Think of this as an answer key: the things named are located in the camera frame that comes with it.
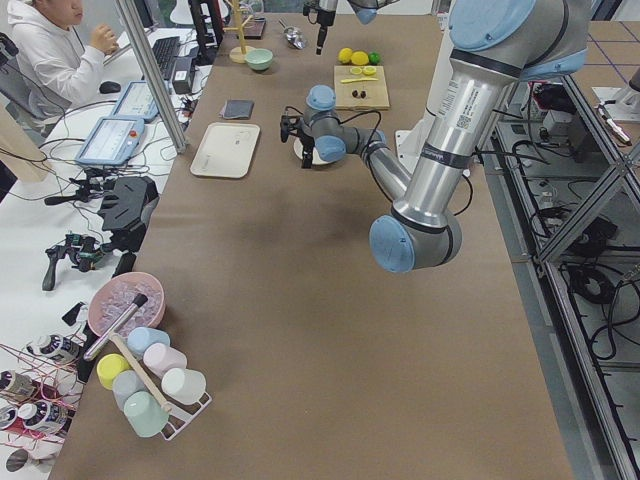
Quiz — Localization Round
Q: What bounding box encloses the pale green cup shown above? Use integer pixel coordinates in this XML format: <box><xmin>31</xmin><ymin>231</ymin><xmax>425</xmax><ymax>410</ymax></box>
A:
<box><xmin>123</xmin><ymin>391</ymin><xmax>169</xmax><ymax>438</ymax></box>

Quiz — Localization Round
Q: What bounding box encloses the cream round plate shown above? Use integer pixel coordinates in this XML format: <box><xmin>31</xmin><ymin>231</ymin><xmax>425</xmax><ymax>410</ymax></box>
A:
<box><xmin>293</xmin><ymin>137</ymin><xmax>341</xmax><ymax>167</ymax></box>

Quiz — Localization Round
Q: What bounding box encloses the aluminium frame post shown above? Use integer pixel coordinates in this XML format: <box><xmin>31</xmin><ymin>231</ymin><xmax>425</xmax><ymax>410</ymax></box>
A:
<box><xmin>115</xmin><ymin>0</ymin><xmax>187</xmax><ymax>154</ymax></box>

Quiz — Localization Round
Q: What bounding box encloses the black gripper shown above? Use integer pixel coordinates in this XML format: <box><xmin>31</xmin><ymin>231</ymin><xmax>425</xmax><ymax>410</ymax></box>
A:
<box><xmin>280</xmin><ymin>113</ymin><xmax>315</xmax><ymax>169</ymax></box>
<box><xmin>303</xmin><ymin>0</ymin><xmax>336</xmax><ymax>55</ymax></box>

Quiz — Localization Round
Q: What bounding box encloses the pink cup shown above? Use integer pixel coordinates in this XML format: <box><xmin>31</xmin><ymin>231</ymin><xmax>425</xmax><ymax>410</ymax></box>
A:
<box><xmin>142</xmin><ymin>342</ymin><xmax>187</xmax><ymax>378</ymax></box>

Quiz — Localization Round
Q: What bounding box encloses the blue cup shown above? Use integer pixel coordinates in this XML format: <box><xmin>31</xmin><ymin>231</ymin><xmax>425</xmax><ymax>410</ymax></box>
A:
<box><xmin>126</xmin><ymin>327</ymin><xmax>171</xmax><ymax>359</ymax></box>

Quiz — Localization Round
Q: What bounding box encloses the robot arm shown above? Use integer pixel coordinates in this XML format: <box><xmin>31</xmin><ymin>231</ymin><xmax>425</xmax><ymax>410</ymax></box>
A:
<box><xmin>303</xmin><ymin>0</ymin><xmax>396</xmax><ymax>55</ymax></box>
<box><xmin>280</xmin><ymin>1</ymin><xmax>591</xmax><ymax>273</ymax></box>

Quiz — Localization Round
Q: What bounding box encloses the white wire cup rack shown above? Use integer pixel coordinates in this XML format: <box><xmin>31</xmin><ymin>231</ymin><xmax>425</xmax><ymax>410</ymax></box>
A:
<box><xmin>117</xmin><ymin>334</ymin><xmax>213</xmax><ymax>442</ymax></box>

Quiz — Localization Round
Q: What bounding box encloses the green lime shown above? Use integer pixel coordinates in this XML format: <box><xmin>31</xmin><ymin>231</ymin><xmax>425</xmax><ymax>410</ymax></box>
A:
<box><xmin>368</xmin><ymin>52</ymin><xmax>381</xmax><ymax>65</ymax></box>

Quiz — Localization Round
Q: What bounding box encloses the person in white hoodie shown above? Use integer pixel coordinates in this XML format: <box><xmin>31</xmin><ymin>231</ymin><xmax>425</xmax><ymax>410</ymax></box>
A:
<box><xmin>7</xmin><ymin>1</ymin><xmax>119</xmax><ymax>118</ymax></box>

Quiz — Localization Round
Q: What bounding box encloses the black keyboard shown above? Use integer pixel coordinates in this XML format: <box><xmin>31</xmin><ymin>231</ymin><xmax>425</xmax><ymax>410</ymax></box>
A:
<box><xmin>152</xmin><ymin>36</ymin><xmax>181</xmax><ymax>81</ymax></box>

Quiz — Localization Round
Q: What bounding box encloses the bamboo cutting board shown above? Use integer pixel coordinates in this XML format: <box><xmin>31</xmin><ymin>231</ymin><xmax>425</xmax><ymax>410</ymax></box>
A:
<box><xmin>334</xmin><ymin>65</ymin><xmax>390</xmax><ymax>110</ymax></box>

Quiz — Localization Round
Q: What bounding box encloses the cream rabbit tray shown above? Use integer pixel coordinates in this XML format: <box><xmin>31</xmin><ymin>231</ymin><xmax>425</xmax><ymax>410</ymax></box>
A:
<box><xmin>190</xmin><ymin>122</ymin><xmax>260</xmax><ymax>179</ymax></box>

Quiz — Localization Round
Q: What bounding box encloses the wooden cup tree stand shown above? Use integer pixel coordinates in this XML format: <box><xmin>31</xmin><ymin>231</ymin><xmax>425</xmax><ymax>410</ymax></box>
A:
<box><xmin>224</xmin><ymin>0</ymin><xmax>254</xmax><ymax>64</ymax></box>

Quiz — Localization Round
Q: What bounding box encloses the mint green bowl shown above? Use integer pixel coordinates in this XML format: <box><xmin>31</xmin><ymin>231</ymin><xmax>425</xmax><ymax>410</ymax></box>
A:
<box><xmin>245</xmin><ymin>48</ymin><xmax>274</xmax><ymax>72</ymax></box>

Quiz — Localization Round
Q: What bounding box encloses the yellow lemon near board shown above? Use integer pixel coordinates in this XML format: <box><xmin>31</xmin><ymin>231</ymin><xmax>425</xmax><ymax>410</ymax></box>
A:
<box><xmin>350</xmin><ymin>51</ymin><xmax>369</xmax><ymax>66</ymax></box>

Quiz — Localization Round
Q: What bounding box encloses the metal scoop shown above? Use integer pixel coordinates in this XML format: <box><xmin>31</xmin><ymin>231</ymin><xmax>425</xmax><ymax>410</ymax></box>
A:
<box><xmin>279</xmin><ymin>18</ymin><xmax>307</xmax><ymax>50</ymax></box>

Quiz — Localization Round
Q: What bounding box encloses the pink bowl with ice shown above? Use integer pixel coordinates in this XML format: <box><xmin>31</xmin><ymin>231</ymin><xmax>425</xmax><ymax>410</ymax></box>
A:
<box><xmin>88</xmin><ymin>272</ymin><xmax>166</xmax><ymax>337</ymax></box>

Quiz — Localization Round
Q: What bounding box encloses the yellow cup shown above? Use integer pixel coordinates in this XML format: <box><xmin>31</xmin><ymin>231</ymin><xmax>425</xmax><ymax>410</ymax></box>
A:
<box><xmin>97</xmin><ymin>353</ymin><xmax>131</xmax><ymax>390</ymax></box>

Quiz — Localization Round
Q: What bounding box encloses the white cup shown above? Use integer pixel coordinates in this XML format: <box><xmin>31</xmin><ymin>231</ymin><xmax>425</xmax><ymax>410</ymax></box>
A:
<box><xmin>161</xmin><ymin>368</ymin><xmax>206</xmax><ymax>405</ymax></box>

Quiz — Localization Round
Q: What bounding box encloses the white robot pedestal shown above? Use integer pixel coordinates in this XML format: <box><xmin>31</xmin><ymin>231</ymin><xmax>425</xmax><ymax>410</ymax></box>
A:
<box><xmin>395</xmin><ymin>28</ymin><xmax>453</xmax><ymax>173</ymax></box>

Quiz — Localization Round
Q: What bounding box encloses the metal muddler in bowl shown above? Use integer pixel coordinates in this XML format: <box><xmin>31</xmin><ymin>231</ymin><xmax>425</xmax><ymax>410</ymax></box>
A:
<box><xmin>83</xmin><ymin>293</ymin><xmax>148</xmax><ymax>362</ymax></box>

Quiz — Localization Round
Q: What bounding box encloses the grey folded cloth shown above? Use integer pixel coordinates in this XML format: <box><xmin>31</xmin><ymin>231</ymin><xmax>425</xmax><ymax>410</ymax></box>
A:
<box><xmin>219</xmin><ymin>99</ymin><xmax>254</xmax><ymax>120</ymax></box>

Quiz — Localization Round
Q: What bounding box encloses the blue teach pendant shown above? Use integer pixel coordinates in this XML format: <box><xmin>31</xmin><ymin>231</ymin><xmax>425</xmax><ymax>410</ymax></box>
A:
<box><xmin>112</xmin><ymin>80</ymin><xmax>159</xmax><ymax>122</ymax></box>
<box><xmin>75</xmin><ymin>116</ymin><xmax>145</xmax><ymax>167</ymax></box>

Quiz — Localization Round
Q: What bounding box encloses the outer yellow lemon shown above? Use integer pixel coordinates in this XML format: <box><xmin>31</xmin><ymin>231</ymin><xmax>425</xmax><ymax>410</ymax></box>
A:
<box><xmin>338</xmin><ymin>47</ymin><xmax>353</xmax><ymax>65</ymax></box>

